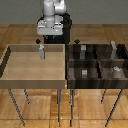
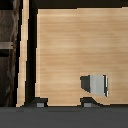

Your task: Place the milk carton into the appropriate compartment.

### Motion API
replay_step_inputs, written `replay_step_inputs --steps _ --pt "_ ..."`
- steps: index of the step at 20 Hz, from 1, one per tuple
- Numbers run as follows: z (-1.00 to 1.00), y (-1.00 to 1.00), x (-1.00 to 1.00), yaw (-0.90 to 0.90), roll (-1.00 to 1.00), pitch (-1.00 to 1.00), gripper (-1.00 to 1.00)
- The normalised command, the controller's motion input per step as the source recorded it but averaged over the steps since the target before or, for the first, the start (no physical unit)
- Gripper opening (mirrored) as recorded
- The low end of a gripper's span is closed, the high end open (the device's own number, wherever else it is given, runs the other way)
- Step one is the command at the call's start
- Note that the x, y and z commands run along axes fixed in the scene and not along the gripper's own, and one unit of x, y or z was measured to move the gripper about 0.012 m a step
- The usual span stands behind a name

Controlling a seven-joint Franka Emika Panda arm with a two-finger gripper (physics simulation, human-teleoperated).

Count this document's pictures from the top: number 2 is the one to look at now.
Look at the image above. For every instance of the light wooden bin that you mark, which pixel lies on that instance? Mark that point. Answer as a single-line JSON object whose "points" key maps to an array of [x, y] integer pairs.
{"points": [[70, 46]]}

